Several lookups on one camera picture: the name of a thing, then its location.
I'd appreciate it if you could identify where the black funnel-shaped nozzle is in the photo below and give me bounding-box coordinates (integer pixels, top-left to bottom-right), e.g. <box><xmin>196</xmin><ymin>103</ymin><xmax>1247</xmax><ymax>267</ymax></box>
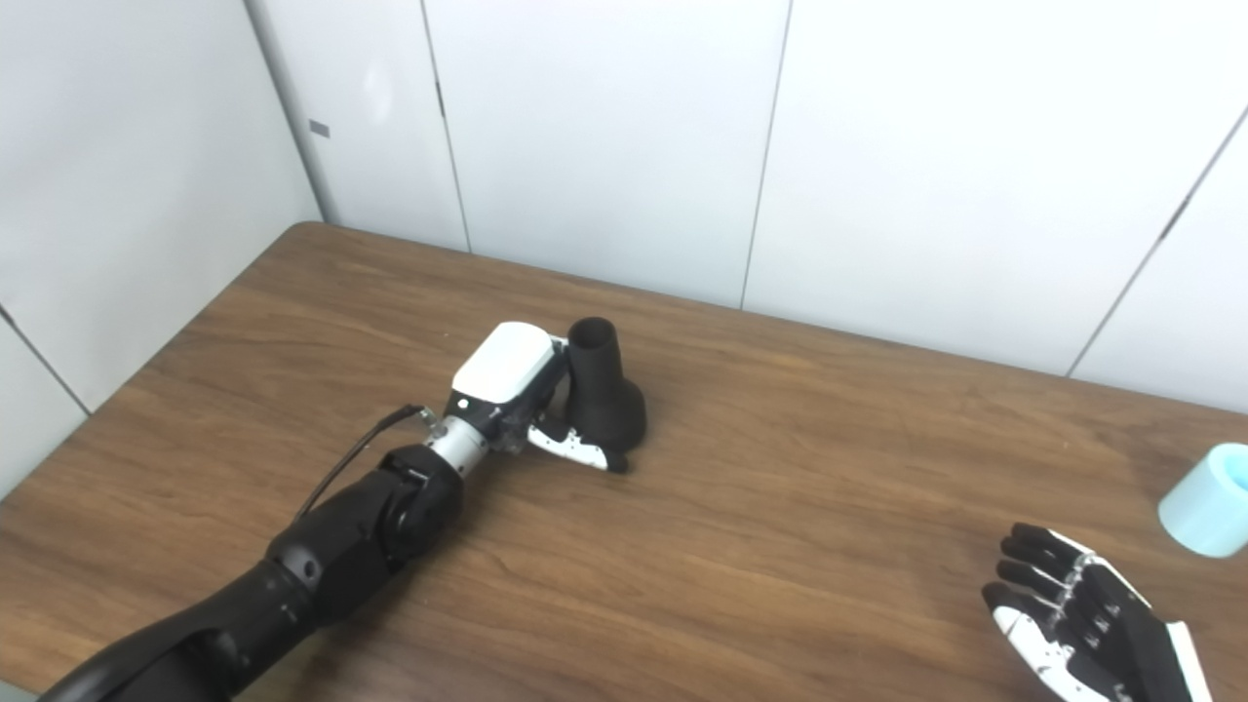
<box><xmin>566</xmin><ymin>317</ymin><xmax>647</xmax><ymax>455</ymax></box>

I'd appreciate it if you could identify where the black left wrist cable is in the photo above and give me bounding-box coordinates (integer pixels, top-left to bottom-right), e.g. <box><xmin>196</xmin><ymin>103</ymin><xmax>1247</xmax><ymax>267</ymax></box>
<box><xmin>294</xmin><ymin>405</ymin><xmax>436</xmax><ymax>524</ymax></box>

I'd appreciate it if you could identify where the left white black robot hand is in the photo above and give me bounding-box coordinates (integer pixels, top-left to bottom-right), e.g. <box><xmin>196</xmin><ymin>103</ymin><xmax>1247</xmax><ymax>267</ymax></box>
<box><xmin>444</xmin><ymin>322</ymin><xmax>630</xmax><ymax>476</ymax></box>

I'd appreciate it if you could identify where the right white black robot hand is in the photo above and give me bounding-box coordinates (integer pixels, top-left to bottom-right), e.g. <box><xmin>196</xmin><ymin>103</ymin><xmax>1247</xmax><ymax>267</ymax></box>
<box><xmin>982</xmin><ymin>524</ymin><xmax>1216</xmax><ymax>702</ymax></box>

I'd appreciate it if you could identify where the light-blue cylindrical hose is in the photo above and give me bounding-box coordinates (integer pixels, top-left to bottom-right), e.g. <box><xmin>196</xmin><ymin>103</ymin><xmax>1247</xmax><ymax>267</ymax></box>
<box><xmin>1158</xmin><ymin>444</ymin><xmax>1248</xmax><ymax>559</ymax></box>

